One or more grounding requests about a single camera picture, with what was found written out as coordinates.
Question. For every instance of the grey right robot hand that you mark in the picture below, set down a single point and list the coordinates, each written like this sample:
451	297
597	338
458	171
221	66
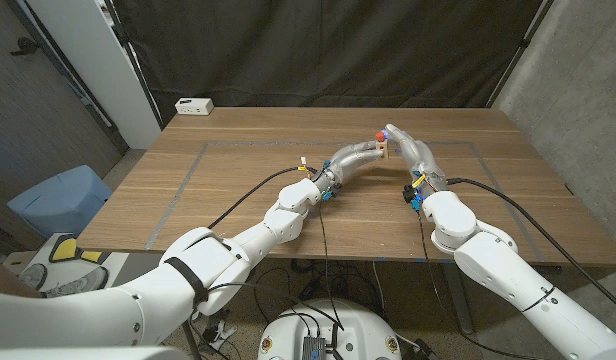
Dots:
418	157

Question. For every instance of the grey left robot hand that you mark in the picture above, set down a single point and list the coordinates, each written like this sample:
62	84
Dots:
350	159

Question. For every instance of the wooden block with holes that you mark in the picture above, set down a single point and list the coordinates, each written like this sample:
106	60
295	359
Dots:
382	147

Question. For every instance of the red-headed wooden screw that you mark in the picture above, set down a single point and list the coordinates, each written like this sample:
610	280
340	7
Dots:
380	136

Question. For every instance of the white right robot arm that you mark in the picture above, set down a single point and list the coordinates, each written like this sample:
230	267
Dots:
513	270

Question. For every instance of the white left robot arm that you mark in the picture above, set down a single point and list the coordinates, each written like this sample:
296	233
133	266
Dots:
138	300

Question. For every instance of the black backdrop curtain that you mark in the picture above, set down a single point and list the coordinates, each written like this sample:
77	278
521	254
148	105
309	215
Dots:
313	50

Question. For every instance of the grey tape outline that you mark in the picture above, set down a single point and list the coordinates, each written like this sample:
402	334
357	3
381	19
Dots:
228	143

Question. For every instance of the black backdrop stand pole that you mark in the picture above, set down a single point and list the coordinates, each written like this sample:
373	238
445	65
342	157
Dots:
520	50
133	60

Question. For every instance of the white table leg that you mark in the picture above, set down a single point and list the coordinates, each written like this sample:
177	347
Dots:
460	300

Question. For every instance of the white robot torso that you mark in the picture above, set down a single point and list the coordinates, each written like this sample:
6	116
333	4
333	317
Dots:
338	320

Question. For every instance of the white power strip box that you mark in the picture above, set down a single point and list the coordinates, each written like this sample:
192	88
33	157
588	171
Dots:
194	106

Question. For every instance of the black antenna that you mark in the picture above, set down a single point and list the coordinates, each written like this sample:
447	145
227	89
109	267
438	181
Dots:
334	340

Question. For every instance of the grey electronics box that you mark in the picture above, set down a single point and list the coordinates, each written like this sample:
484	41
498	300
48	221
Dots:
313	347

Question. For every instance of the white panel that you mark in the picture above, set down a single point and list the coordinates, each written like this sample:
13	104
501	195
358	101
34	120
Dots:
98	60

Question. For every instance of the light blue bin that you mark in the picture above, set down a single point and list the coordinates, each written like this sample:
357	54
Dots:
58	200

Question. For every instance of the grey sneaker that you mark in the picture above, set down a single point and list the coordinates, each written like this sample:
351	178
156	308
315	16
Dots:
78	282

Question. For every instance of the person's bare leg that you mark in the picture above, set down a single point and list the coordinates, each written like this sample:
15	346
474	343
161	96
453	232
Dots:
3	282

